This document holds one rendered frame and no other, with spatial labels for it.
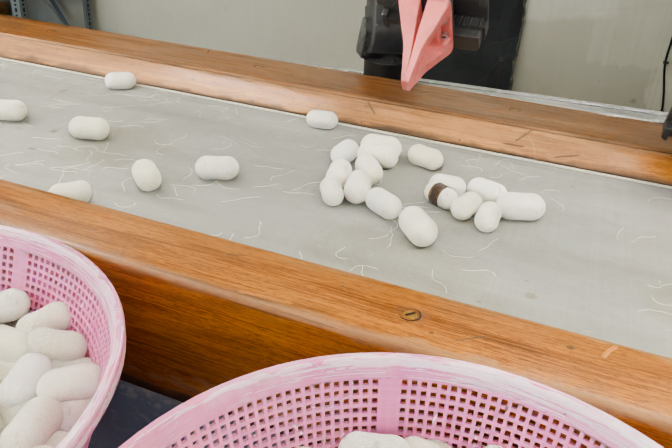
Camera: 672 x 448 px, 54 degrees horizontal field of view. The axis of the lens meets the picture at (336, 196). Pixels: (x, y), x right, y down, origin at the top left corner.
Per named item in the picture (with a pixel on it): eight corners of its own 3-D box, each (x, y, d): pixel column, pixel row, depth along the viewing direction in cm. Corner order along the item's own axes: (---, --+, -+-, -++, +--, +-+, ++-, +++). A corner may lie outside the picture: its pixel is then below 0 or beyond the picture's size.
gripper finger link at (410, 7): (457, 71, 53) (484, -16, 57) (374, 58, 56) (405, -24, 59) (459, 116, 59) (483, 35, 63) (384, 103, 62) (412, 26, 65)
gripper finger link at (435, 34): (428, 67, 54) (457, -19, 58) (348, 54, 56) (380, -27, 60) (433, 112, 60) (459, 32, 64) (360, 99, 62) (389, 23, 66)
